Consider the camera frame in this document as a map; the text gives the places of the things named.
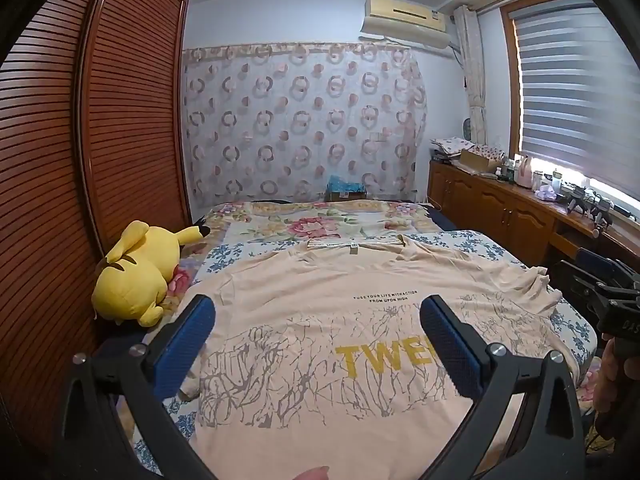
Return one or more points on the yellow Pikachu plush toy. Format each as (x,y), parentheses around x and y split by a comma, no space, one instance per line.
(135,274)

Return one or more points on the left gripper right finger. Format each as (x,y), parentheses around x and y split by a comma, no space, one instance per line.
(546,440)

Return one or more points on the cream side window curtain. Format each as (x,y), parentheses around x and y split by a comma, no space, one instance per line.
(472,52)

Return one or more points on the folded patterned cloth stack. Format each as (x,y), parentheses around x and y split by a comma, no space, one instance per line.
(452,147)

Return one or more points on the zebra roller window blind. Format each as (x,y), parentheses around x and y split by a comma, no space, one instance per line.
(579,92)

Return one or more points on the blue floral white bedsheet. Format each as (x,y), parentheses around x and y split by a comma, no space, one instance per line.
(550,304)

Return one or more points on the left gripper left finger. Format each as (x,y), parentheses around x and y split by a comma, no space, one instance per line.
(93,442)

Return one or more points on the cardboard box on cabinet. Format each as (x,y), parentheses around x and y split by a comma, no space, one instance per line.
(478,163)

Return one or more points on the circle pattern sheer curtain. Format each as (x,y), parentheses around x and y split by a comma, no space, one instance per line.
(281,121)

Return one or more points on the pink bottle on cabinet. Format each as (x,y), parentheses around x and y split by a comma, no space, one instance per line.
(523,172)

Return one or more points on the brown louvered wardrobe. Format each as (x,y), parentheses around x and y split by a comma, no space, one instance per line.
(90,141)

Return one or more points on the person's right hand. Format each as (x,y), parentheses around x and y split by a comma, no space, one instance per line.
(617,391)

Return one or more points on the beige printed t-shirt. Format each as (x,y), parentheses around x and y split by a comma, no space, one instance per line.
(350,349)

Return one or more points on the wooden sideboard cabinet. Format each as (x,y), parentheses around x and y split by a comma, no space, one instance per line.
(536,232)

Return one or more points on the blue item on box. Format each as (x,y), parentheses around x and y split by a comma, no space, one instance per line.
(338,190)

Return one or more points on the wall air conditioner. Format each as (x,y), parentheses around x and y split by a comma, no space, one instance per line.
(406,22)

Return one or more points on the rose pattern fleece blanket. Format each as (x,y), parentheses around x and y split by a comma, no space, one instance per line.
(240,230)

